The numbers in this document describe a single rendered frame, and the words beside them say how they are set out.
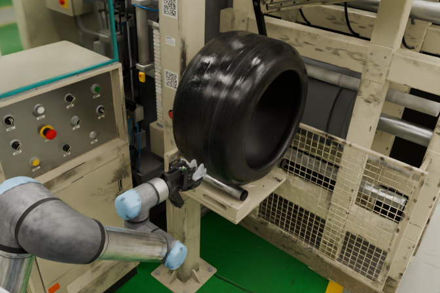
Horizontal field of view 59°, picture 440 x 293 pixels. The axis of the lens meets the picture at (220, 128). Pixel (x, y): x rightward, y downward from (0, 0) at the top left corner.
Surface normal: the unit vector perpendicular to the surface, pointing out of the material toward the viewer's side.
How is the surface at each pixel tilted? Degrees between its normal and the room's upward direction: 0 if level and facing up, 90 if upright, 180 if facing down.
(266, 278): 0
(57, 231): 47
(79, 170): 90
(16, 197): 19
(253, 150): 23
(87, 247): 74
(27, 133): 90
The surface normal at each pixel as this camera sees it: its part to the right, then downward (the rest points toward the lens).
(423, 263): 0.04, -0.86
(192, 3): 0.78, 0.35
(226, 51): -0.23, -0.61
